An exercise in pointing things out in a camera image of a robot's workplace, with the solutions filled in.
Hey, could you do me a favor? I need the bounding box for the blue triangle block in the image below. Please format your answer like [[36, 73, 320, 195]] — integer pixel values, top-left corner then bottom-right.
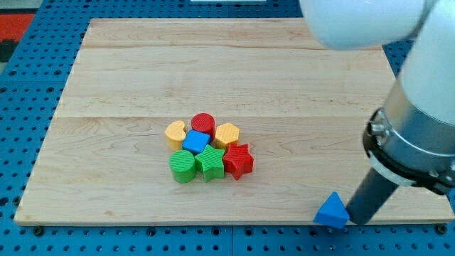
[[313, 192, 350, 229]]

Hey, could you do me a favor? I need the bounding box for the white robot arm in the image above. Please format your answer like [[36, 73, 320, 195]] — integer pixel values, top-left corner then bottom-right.
[[301, 0, 454, 195]]

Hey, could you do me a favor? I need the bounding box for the wooden board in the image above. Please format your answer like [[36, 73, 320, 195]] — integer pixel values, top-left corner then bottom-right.
[[13, 17, 455, 228]]

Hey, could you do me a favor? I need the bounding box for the yellow hexagon block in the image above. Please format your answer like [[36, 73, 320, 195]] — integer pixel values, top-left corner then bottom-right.
[[215, 123, 240, 149]]

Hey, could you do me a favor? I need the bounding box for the red cylinder block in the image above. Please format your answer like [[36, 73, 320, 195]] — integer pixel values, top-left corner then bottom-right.
[[191, 112, 215, 142]]

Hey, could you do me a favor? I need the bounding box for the red star block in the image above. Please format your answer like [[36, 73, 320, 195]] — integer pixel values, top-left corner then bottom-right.
[[223, 143, 254, 181]]

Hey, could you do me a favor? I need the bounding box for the blue cube block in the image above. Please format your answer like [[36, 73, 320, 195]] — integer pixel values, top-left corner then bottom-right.
[[182, 129, 210, 155]]

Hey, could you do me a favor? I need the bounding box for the green star block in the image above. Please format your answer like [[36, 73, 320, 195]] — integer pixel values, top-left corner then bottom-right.
[[195, 144, 225, 183]]

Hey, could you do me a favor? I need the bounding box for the yellow crescent block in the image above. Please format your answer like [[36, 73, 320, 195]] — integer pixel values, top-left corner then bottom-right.
[[164, 120, 186, 151]]

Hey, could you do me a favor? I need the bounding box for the green cylinder block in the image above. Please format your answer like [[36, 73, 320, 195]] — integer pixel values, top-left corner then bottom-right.
[[169, 150, 196, 183]]

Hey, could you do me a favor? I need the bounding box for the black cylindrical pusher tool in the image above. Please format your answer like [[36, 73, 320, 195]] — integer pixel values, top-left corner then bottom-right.
[[346, 168, 399, 225]]

